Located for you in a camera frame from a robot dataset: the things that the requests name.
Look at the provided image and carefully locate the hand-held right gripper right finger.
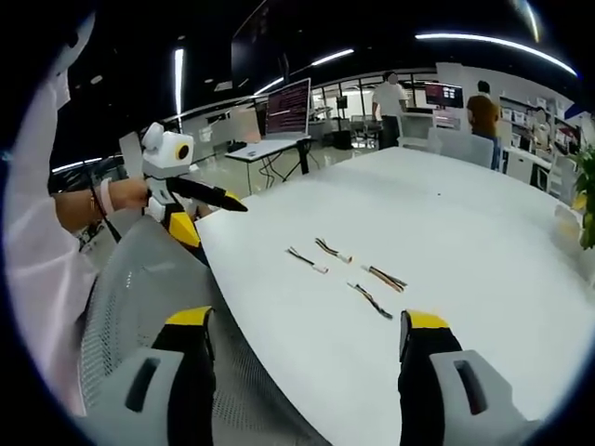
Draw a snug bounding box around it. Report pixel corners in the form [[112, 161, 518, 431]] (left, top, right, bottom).
[[397, 308, 518, 446]]

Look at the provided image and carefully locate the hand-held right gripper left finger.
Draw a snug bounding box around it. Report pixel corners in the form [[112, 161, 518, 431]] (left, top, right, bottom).
[[99, 306, 218, 446]]

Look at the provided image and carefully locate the JST connector with coloured wires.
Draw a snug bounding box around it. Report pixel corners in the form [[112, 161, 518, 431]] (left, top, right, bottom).
[[361, 264, 409, 295], [346, 281, 394, 321], [313, 237, 354, 264], [284, 245, 331, 276]]

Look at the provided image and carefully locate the person's left hand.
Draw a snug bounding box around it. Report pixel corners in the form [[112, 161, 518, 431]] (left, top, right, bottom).
[[110, 177, 151, 212]]

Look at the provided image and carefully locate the grey mesh office chair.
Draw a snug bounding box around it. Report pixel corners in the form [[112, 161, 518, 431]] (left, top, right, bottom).
[[76, 215, 329, 446]]

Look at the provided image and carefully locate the pink wristband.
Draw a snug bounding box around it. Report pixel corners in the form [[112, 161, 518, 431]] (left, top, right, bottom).
[[99, 178, 116, 216]]

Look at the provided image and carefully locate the white folding desk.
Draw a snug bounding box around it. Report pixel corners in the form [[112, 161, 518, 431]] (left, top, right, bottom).
[[224, 136, 313, 197]]

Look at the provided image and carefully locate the large computer monitor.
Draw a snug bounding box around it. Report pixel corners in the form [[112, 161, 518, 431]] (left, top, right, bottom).
[[264, 77, 312, 141]]

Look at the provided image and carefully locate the person's pale shirt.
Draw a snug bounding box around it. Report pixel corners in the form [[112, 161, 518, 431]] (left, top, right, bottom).
[[3, 11, 102, 417]]

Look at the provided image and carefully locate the white chair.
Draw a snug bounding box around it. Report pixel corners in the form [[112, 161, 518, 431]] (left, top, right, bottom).
[[427, 125, 495, 169]]

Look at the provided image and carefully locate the green potted plant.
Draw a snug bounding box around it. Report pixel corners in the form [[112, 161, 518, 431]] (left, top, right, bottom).
[[567, 144, 595, 253]]

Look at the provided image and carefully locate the small computer monitor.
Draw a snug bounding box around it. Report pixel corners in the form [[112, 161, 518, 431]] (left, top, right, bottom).
[[424, 82, 464, 110]]

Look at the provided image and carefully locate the white storage shelf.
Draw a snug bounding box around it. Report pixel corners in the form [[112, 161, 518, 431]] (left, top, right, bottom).
[[499, 92, 582, 154]]

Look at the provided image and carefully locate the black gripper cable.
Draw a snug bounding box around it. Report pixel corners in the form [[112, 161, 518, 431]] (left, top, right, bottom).
[[89, 183, 123, 243]]

